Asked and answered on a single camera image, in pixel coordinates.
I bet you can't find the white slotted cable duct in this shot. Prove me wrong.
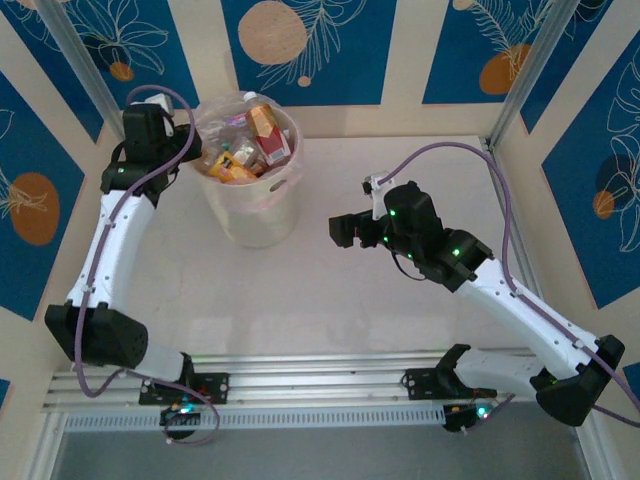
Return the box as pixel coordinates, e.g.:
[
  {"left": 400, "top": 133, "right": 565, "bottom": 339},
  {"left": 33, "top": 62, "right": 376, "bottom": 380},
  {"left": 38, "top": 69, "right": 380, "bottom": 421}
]
[{"left": 62, "top": 404, "right": 447, "bottom": 434}]

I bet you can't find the white round waste bin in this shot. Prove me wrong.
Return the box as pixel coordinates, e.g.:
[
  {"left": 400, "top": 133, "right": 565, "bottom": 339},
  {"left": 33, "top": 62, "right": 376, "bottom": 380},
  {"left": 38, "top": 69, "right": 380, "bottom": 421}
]
[{"left": 192, "top": 97, "right": 306, "bottom": 250}]

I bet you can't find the yellow juice bottle orange cap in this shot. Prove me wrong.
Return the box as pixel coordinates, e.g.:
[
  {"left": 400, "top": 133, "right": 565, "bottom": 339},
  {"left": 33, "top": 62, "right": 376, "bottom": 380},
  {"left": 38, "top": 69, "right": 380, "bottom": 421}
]
[{"left": 207, "top": 152, "right": 262, "bottom": 186}]

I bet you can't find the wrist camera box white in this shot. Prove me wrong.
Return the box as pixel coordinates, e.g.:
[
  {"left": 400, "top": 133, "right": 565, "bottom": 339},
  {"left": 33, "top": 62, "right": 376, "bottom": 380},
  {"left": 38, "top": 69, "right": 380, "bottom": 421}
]
[
  {"left": 362, "top": 172, "right": 390, "bottom": 202},
  {"left": 143, "top": 92, "right": 177, "bottom": 116}
]

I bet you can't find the red tea bottle orange cap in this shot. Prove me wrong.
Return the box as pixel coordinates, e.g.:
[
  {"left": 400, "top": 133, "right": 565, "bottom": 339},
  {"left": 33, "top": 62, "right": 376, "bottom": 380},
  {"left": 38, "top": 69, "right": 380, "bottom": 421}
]
[{"left": 243, "top": 91, "right": 293, "bottom": 167}]

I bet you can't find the translucent plastic bin liner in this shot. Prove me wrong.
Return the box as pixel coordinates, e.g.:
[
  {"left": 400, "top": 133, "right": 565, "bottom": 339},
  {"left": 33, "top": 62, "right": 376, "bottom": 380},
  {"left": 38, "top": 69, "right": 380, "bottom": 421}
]
[{"left": 192, "top": 89, "right": 307, "bottom": 212}]

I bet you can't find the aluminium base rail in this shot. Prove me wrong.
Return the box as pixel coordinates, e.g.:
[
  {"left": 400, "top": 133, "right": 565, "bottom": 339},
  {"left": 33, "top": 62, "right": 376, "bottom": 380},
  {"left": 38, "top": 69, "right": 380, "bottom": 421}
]
[{"left": 42, "top": 349, "right": 594, "bottom": 414}]

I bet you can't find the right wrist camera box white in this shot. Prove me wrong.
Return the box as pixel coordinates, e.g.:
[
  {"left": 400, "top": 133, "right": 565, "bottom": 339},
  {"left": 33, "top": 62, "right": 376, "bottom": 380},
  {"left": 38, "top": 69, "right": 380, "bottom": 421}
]
[{"left": 362, "top": 172, "right": 390, "bottom": 202}]

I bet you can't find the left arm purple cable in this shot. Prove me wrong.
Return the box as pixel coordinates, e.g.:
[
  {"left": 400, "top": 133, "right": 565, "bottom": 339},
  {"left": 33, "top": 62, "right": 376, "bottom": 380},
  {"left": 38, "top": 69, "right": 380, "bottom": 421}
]
[{"left": 72, "top": 84, "right": 222, "bottom": 447}]

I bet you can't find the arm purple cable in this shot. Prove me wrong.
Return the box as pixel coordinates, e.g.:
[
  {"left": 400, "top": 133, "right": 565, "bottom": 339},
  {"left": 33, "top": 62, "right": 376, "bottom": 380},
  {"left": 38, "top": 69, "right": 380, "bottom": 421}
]
[
  {"left": 72, "top": 84, "right": 222, "bottom": 447},
  {"left": 382, "top": 142, "right": 640, "bottom": 434}
]

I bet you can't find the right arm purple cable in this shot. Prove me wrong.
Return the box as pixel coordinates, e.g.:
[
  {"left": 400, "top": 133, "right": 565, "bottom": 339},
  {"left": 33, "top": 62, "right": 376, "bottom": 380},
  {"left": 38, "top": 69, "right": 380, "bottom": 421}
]
[{"left": 382, "top": 142, "right": 640, "bottom": 434}]

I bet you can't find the aluminium frame post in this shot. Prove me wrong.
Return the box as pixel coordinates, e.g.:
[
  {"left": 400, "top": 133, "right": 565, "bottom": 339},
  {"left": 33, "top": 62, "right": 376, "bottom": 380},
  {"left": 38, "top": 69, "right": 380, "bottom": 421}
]
[
  {"left": 487, "top": 0, "right": 584, "bottom": 151},
  {"left": 34, "top": 0, "right": 134, "bottom": 127}
]

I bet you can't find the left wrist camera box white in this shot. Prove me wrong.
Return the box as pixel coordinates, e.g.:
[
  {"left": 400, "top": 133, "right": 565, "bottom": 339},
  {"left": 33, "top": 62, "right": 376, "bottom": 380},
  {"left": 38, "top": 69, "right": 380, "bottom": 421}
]
[{"left": 143, "top": 92, "right": 177, "bottom": 116}]

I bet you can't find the aluminium table side rail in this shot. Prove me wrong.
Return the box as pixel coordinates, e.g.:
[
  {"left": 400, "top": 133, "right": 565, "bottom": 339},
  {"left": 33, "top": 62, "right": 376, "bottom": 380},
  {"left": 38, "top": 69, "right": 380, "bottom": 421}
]
[{"left": 480, "top": 138, "right": 547, "bottom": 312}]

